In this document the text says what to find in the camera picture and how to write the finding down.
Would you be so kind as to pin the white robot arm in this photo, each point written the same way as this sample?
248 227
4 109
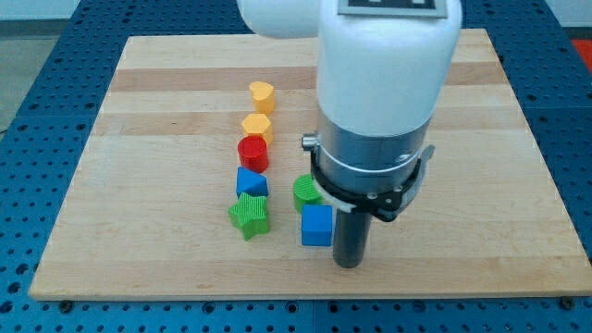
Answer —
380 70

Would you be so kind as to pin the yellow hexagon block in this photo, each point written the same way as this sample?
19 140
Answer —
256 124

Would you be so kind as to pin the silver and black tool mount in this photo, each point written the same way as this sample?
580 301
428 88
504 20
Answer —
376 175

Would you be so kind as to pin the green star block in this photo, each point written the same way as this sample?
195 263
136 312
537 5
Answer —
250 215

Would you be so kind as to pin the red cylinder block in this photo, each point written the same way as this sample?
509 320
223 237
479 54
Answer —
253 154

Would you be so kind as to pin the wooden board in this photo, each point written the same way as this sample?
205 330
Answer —
145 217

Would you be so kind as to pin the green cylinder block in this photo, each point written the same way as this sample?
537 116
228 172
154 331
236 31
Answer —
304 192

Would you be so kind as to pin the blue cube block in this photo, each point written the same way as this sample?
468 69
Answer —
316 225

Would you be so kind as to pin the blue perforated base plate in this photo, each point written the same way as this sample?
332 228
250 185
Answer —
44 142

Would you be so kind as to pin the yellow heart block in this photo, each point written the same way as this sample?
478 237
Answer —
263 97

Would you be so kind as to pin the blue triangle block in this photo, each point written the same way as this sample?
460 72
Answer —
251 182

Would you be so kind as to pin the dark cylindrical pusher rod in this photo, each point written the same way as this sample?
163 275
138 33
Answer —
350 236

